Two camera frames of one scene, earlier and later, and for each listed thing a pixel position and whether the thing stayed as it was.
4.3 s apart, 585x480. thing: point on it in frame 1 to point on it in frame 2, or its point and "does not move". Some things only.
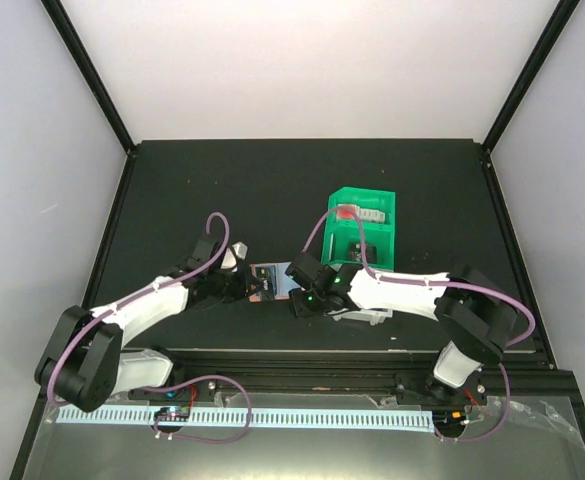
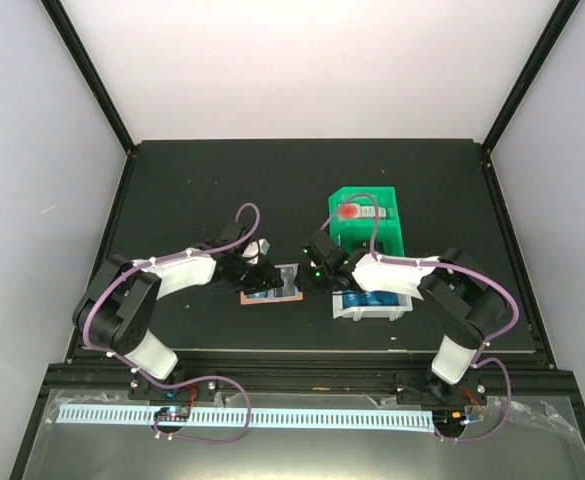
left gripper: x=242 y=288 to x=264 y=280
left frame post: x=74 y=45 does not move
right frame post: x=563 y=13 does not move
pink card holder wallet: x=270 y=282 does not move
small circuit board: x=173 y=414 does not move
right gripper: x=299 y=307 to x=309 y=285
